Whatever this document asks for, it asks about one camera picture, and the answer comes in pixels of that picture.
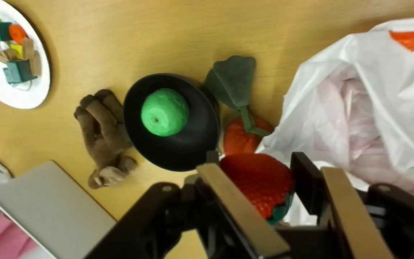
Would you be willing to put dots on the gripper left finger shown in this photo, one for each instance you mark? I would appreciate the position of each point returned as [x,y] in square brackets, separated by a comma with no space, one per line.
[256,237]

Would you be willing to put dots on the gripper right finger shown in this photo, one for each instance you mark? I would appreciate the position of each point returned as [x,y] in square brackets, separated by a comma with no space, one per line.
[352,219]

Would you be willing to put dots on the red plush strawberry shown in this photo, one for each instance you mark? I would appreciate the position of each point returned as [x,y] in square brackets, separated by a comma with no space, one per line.
[264,182]

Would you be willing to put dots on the white orange plastic bag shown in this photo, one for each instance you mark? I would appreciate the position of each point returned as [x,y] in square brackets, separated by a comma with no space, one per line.
[352,107]

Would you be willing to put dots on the brown plush toy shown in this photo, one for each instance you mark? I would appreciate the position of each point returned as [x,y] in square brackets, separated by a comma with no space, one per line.
[100,121]

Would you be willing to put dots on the red plush tomato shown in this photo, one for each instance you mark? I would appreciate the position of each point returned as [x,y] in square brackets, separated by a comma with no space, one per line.
[237,142]

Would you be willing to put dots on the black bowl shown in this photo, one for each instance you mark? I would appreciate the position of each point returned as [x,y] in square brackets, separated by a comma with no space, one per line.
[187,149]

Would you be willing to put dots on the green toy fruit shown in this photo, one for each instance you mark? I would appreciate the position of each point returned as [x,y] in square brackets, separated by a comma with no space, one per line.
[164,113]

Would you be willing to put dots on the green felt leaf plush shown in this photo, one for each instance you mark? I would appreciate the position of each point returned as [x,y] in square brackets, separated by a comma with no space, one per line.
[230,83]

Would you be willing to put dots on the white storage box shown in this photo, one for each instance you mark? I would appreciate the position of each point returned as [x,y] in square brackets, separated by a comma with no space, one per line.
[54,212]

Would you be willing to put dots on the pink cloth in box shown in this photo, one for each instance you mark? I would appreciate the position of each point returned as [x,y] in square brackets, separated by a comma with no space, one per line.
[13,241]

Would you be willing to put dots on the white plate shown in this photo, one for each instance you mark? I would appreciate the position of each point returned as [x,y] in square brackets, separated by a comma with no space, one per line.
[31,94]

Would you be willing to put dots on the colourful wooden blocks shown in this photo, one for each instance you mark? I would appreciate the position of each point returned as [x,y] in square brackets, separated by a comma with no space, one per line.
[17,54]

